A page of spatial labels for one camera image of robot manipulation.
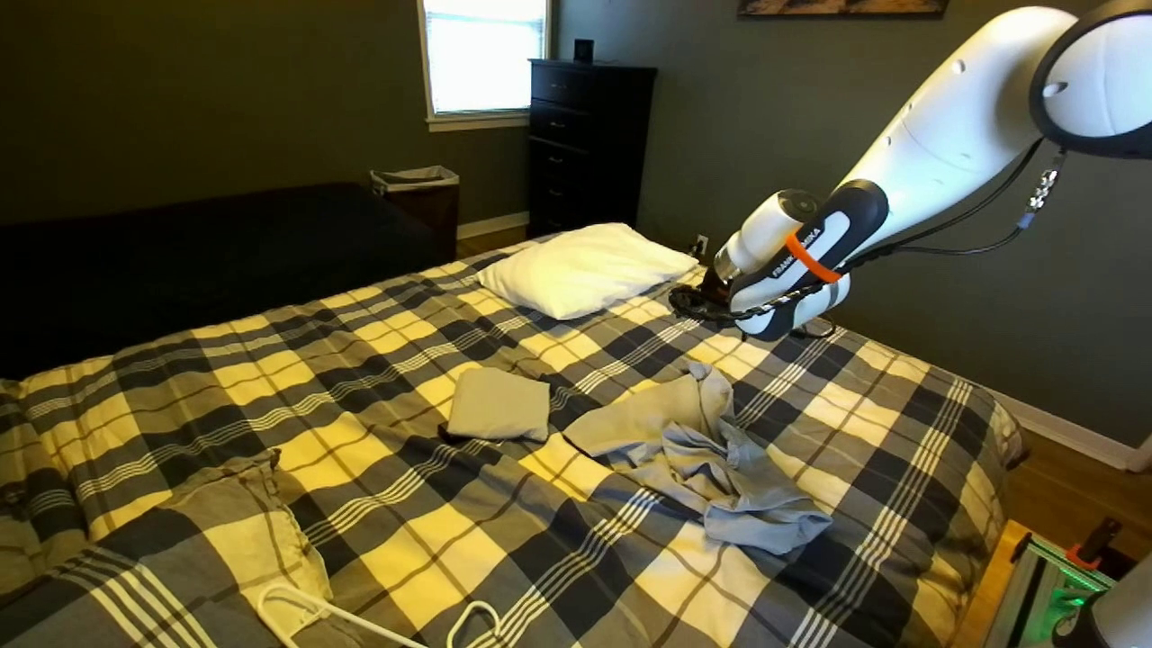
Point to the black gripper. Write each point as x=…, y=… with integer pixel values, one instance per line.
x=707, y=301

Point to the light blue grey pillowcase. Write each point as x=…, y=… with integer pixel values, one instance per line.
x=681, y=442

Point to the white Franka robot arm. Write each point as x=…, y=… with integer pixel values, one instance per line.
x=1024, y=78

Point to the white pillow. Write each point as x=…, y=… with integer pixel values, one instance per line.
x=584, y=270

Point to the black tall dresser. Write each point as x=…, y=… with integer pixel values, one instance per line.
x=587, y=131

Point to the folded grey cloth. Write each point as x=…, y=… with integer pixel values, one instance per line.
x=497, y=406

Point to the small dark object on dresser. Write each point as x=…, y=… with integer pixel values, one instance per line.
x=584, y=53

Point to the dark wooden nightstand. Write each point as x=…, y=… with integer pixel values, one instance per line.
x=429, y=197

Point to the bright window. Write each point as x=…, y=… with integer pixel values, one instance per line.
x=477, y=58

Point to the white hanger hook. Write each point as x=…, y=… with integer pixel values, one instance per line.
x=474, y=626

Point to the green tool by bed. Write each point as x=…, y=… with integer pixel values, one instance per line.
x=1065, y=596

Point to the white plastic hanger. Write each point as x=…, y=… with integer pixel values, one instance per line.
x=305, y=622

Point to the framed wall picture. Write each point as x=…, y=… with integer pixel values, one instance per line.
x=843, y=10

